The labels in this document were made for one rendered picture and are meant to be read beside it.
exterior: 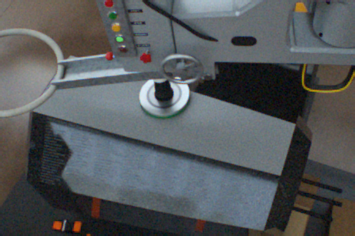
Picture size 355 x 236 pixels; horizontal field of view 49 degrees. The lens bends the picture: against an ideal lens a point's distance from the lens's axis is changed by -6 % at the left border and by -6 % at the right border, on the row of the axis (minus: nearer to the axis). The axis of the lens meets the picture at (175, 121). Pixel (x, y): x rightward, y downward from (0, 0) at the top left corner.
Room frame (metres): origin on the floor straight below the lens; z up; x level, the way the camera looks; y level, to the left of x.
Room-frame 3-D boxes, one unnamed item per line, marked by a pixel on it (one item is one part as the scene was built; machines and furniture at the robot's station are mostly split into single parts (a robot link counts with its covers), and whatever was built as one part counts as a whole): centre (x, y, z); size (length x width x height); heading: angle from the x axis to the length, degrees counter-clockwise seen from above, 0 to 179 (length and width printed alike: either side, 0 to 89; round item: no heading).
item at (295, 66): (1.56, -0.61, 0.37); 0.66 x 0.66 x 0.74; 56
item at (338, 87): (0.91, -0.61, 1.10); 0.23 x 0.03 x 0.32; 76
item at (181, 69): (0.93, -0.06, 1.24); 0.15 x 0.10 x 0.15; 76
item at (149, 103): (1.08, 0.03, 0.89); 0.21 x 0.21 x 0.01
